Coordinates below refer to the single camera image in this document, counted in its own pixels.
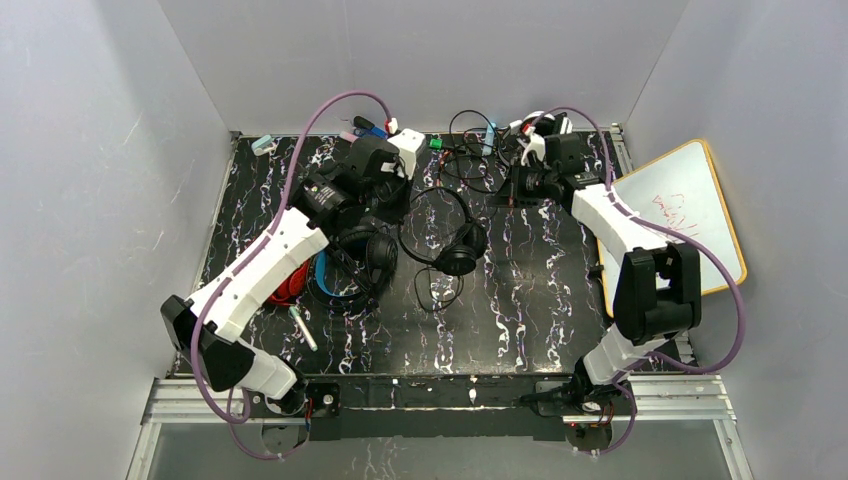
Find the light blue marker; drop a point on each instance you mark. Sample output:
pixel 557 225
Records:
pixel 489 142

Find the pink marker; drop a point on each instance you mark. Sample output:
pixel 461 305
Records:
pixel 348 136

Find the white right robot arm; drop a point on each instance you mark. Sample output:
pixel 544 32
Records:
pixel 658 290

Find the red headphones with cable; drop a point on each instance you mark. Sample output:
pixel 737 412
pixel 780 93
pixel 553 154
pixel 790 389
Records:
pixel 291 288

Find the yellow framed whiteboard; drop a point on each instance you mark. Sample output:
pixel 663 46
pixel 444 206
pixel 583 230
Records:
pixel 680 190

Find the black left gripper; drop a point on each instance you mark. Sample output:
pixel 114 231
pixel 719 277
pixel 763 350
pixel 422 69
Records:
pixel 389 192

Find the blue stapler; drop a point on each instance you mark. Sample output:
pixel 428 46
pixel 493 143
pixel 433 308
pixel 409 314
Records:
pixel 364 127

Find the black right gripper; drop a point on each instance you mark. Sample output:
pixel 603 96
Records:
pixel 523 187

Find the white headphones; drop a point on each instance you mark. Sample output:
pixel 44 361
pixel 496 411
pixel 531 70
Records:
pixel 545 124

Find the mint eraser block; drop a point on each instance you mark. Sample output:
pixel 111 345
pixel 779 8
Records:
pixel 263 145

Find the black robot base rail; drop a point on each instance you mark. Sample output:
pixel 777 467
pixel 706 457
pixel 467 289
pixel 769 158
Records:
pixel 427 406

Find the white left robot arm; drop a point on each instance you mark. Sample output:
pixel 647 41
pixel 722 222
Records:
pixel 207 326

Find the blue black headphones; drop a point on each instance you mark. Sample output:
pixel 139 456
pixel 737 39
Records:
pixel 367 255

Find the white green marker pen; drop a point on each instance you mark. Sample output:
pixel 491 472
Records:
pixel 295 314

